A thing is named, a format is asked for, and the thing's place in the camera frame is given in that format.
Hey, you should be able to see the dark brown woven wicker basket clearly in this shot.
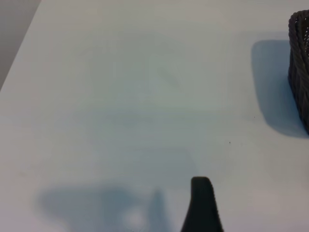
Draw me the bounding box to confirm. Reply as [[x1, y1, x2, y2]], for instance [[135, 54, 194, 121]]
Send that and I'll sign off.
[[287, 9, 309, 136]]

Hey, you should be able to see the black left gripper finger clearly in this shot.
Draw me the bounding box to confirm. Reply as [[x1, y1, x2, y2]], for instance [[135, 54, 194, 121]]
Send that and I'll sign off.
[[180, 176, 225, 232]]

